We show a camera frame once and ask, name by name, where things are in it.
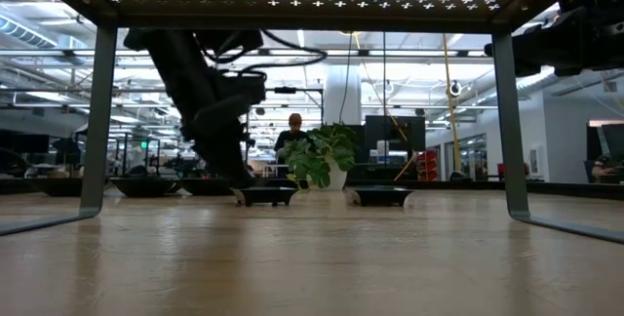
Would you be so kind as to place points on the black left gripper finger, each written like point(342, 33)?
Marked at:
point(229, 167)

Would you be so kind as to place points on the black small square plate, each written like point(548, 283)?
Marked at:
point(380, 195)
point(265, 195)

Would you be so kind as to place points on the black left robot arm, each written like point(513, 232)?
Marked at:
point(166, 62)

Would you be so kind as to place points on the person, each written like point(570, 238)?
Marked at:
point(604, 167)
point(292, 135)

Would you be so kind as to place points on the green potted plant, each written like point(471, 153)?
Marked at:
point(317, 155)

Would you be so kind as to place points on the black display screen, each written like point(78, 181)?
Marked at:
point(609, 140)

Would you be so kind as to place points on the grey perforated metal shelf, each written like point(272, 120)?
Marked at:
point(292, 22)

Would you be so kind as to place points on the red chair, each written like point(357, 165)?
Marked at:
point(501, 170)

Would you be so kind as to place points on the black monitor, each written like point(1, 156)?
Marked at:
point(395, 133)

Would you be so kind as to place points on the white wall poster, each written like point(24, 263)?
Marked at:
point(534, 160)

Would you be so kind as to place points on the black aluminium table frame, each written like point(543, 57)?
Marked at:
point(439, 184)

